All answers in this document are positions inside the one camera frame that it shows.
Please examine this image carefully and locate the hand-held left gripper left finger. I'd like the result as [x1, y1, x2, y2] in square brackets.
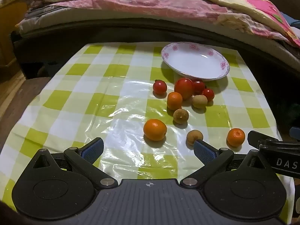
[31, 137, 118, 190]

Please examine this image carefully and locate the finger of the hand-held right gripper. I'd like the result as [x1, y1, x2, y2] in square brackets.
[247, 130, 280, 149]
[289, 126, 300, 143]

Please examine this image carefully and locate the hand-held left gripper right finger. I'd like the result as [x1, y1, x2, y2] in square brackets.
[179, 139, 270, 190]

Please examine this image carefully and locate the brown longan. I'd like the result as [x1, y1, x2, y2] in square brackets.
[173, 109, 189, 124]
[186, 130, 203, 146]
[192, 94, 208, 109]

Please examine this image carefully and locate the red cherry tomato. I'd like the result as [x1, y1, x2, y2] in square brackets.
[153, 80, 167, 96]
[202, 88, 215, 101]
[192, 80, 206, 95]

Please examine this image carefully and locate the large red tomato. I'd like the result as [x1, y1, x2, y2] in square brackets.
[174, 77, 194, 100]

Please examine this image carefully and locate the white floral plate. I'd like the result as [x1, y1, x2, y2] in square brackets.
[160, 42, 230, 82]

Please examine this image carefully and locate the green white checked tablecloth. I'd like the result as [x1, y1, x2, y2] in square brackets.
[0, 42, 296, 225]

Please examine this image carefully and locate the blue cloth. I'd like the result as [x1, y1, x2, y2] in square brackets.
[280, 12, 297, 26]

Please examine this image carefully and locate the bright pink floral cloth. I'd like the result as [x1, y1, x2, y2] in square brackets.
[231, 0, 300, 47]

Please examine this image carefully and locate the bed with floral quilts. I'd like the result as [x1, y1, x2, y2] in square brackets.
[15, 3, 300, 75]

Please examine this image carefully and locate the grey folded blanket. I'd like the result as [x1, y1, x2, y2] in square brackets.
[25, 5, 68, 18]

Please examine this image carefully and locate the pink floral bedsheet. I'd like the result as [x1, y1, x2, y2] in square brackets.
[30, 0, 300, 50]

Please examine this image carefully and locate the dark bed frame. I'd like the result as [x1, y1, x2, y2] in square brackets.
[10, 19, 300, 94]

